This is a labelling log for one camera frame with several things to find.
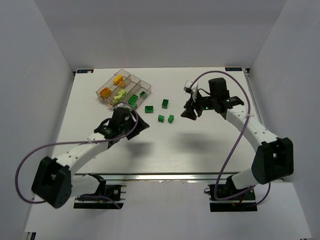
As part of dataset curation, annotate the green upturned 2x3 lego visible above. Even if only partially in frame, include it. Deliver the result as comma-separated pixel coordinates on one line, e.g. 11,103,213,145
144,105,154,114

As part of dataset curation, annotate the pale green small lego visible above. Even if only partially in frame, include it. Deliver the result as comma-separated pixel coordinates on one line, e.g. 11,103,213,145
114,95,123,100

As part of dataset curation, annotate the green 2x4 lego plate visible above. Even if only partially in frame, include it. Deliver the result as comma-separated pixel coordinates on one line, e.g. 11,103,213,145
128,94,139,105

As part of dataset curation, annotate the green upturned 2x2 lego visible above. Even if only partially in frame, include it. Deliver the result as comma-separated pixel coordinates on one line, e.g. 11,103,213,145
161,99,169,109

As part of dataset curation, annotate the pale green 2x2 lego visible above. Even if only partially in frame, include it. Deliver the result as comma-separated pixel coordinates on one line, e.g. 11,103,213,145
117,89,127,97

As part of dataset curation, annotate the orange round printed lego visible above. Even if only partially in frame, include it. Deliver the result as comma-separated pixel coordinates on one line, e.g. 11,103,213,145
99,87,112,98

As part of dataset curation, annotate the orange long lego brick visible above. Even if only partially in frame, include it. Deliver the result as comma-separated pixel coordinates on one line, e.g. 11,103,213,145
113,75,124,86

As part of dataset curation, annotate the green 2x4 lego brick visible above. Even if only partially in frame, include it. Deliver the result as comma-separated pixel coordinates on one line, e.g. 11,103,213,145
130,103,138,109

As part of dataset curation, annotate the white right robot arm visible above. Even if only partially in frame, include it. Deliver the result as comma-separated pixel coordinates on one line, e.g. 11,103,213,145
181,78,294,194

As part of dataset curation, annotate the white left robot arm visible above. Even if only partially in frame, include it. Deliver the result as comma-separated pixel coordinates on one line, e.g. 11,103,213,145
31,107,149,209

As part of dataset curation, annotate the clear three-compartment organizer tray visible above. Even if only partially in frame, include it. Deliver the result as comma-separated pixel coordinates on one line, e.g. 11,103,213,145
95,69,154,114

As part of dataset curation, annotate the blue right corner label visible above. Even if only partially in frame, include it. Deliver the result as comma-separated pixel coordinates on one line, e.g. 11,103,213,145
224,67,243,72

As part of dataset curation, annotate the blue corner label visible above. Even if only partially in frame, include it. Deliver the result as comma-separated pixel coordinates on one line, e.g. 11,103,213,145
224,67,243,72
76,69,94,74

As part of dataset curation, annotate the blue left corner label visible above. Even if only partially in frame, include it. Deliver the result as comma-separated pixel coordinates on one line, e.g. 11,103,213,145
76,69,94,74

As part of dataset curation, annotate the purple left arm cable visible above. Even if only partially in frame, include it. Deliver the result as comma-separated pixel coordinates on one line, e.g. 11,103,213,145
15,101,140,204

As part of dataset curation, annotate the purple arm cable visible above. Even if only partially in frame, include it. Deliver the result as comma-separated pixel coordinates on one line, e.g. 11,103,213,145
188,70,272,207
15,101,140,204

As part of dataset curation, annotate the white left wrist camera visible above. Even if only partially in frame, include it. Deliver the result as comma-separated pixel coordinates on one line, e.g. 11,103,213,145
111,102,137,123

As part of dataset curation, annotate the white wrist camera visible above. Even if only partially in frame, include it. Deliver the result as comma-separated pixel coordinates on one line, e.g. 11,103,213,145
111,102,137,123
183,80,198,102

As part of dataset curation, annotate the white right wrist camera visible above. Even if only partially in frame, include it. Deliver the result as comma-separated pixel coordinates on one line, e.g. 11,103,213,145
183,80,198,102

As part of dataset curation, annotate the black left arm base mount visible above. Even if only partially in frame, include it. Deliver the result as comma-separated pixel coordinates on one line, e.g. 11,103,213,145
71,173,127,210

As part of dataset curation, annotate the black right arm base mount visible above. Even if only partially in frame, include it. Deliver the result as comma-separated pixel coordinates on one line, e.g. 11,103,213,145
204,183,258,213

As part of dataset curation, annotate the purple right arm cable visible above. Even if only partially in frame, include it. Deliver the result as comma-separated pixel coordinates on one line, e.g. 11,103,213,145
188,70,272,207

